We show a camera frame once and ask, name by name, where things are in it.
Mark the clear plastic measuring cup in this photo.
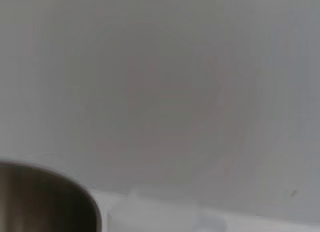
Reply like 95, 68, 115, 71
107, 187, 234, 232

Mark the stainless steel mixing bowl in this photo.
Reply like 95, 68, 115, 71
0, 161, 102, 232

